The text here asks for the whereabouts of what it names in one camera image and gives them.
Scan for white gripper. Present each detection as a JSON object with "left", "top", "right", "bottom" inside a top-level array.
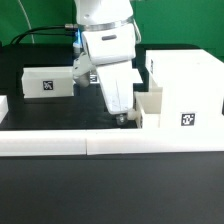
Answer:
[{"left": 96, "top": 61, "right": 133, "bottom": 126}]

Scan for white front drawer tray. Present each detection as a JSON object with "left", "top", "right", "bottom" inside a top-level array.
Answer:
[{"left": 128, "top": 92, "right": 162, "bottom": 129}]

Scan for white drawer tray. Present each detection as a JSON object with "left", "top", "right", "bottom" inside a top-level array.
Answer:
[
  {"left": 128, "top": 92, "right": 162, "bottom": 129},
  {"left": 21, "top": 66, "right": 74, "bottom": 98}
]

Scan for white drawer housing box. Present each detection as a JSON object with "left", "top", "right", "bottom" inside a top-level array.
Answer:
[{"left": 145, "top": 49, "right": 224, "bottom": 129}]

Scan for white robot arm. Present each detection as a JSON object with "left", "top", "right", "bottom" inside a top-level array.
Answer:
[{"left": 74, "top": 0, "right": 141, "bottom": 125}]

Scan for white rear drawer tray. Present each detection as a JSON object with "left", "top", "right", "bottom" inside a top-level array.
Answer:
[{"left": 21, "top": 66, "right": 74, "bottom": 98}]

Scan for white fiducial marker sheet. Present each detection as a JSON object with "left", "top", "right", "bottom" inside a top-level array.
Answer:
[{"left": 90, "top": 68, "right": 143, "bottom": 84}]

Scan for white left barrier block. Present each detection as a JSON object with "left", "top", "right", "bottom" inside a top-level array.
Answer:
[{"left": 0, "top": 95, "right": 8, "bottom": 123}]

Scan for white front barrier wall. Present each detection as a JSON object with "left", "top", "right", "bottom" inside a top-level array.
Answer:
[{"left": 0, "top": 128, "right": 224, "bottom": 157}]

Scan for black cable bundle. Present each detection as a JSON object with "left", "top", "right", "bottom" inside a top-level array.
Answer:
[{"left": 9, "top": 23, "right": 80, "bottom": 46}]

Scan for white thin cable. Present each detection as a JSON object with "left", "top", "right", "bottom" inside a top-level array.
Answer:
[{"left": 17, "top": 0, "right": 36, "bottom": 45}]

